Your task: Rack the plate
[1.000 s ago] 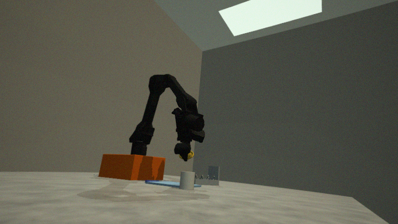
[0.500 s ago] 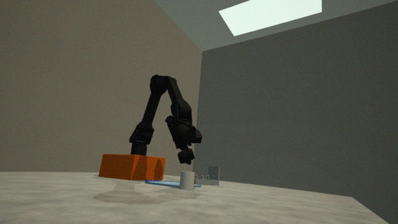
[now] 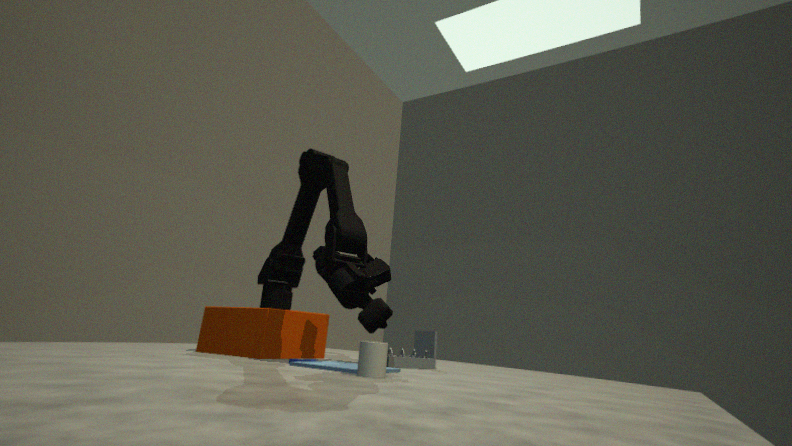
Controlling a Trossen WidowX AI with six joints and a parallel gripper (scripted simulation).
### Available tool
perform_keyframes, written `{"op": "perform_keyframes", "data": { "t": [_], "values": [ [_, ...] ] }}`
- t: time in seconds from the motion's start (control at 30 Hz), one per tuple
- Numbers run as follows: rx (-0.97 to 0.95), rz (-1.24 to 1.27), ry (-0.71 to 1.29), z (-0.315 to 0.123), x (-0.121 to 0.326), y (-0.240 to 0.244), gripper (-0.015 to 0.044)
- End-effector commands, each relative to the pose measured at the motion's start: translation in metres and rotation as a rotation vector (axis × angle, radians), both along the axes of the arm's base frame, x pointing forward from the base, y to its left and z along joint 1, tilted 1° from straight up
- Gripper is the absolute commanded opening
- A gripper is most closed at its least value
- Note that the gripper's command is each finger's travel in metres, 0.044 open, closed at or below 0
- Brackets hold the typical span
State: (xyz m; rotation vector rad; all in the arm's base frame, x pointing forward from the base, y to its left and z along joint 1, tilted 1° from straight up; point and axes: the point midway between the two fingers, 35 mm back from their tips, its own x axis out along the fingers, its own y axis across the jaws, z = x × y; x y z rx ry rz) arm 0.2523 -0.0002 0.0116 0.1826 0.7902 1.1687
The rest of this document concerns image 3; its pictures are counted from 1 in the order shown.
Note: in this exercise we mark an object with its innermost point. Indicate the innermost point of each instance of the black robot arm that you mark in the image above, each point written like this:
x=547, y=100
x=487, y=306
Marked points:
x=345, y=232

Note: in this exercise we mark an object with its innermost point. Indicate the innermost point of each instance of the grey dish rack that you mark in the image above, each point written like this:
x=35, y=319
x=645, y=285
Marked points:
x=423, y=355

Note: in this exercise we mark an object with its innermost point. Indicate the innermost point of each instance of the light blue flat mat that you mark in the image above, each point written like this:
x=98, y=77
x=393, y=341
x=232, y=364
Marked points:
x=336, y=366

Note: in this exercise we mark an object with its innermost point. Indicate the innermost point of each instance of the grey cylinder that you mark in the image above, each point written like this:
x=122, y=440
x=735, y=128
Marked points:
x=372, y=360

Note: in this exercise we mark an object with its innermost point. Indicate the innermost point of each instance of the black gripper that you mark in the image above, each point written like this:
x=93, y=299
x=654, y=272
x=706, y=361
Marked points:
x=374, y=314

